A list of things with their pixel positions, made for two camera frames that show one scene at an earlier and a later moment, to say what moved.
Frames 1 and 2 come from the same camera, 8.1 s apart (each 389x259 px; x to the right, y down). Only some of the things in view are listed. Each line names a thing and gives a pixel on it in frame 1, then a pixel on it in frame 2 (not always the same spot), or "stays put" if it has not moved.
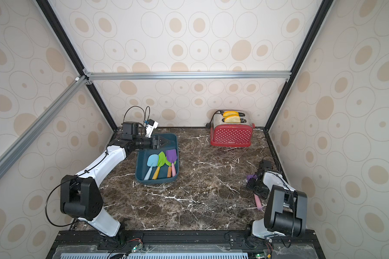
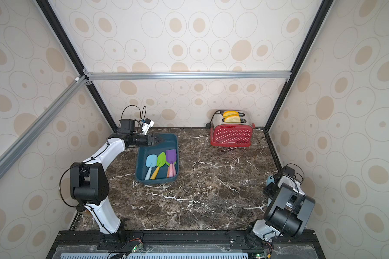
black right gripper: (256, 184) to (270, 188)
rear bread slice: (227, 114) stays put
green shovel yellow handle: (161, 161) stays put
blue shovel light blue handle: (152, 161) stays put
